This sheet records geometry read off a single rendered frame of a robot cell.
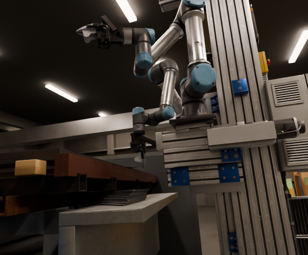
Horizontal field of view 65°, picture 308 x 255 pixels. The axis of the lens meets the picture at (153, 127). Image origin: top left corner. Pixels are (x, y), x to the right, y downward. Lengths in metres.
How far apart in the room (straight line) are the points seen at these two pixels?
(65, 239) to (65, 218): 0.04
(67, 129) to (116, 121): 1.60
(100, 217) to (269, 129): 0.74
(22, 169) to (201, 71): 0.81
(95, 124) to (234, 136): 6.27
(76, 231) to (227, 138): 0.68
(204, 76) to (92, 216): 0.78
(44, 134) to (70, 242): 7.54
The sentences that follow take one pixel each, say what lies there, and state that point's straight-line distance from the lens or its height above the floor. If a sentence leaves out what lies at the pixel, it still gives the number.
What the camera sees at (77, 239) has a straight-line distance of 0.64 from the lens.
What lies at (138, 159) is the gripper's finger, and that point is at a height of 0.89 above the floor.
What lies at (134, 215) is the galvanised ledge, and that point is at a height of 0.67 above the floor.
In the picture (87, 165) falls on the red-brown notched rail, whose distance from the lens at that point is 0.78.
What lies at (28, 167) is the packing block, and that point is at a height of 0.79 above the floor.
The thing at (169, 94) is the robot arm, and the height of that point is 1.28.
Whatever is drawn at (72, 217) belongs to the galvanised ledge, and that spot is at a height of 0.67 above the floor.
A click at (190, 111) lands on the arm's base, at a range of 1.21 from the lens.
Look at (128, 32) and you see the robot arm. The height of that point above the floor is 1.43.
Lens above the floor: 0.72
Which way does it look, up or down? 14 degrees up
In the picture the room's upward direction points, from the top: 4 degrees counter-clockwise
